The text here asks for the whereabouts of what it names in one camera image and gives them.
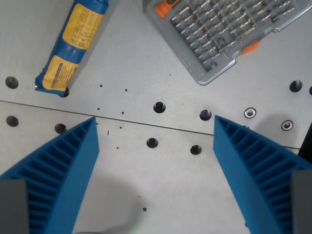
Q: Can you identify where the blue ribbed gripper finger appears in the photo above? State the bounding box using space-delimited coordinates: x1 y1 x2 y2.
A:
0 116 100 234
213 115 312 234

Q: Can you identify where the blue and yellow bag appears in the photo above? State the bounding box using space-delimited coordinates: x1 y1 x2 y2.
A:
34 0 110 97

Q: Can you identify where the silver socket head bolt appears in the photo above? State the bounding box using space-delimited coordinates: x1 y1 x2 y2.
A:
244 107 257 119
281 119 294 132

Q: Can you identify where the orange case latch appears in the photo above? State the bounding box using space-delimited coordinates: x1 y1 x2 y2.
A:
240 40 261 56

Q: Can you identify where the clear screwdriver bit set case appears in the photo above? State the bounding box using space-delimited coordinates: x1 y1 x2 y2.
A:
142 0 312 86

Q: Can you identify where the orange screwdriver handle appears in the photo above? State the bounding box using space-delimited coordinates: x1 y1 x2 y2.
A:
154 0 182 19

